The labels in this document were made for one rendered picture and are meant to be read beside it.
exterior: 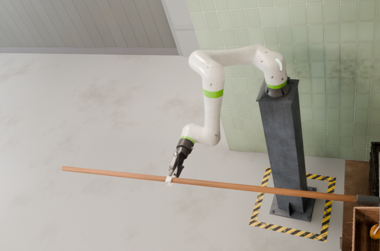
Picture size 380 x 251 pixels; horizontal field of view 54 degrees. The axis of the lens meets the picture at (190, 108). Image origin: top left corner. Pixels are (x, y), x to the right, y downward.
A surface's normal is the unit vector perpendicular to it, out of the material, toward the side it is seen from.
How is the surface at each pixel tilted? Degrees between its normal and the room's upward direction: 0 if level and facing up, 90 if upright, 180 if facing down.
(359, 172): 0
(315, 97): 90
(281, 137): 90
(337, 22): 90
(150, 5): 90
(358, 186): 0
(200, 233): 0
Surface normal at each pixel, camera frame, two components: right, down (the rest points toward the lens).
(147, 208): -0.25, -0.73
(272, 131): -0.36, 0.69
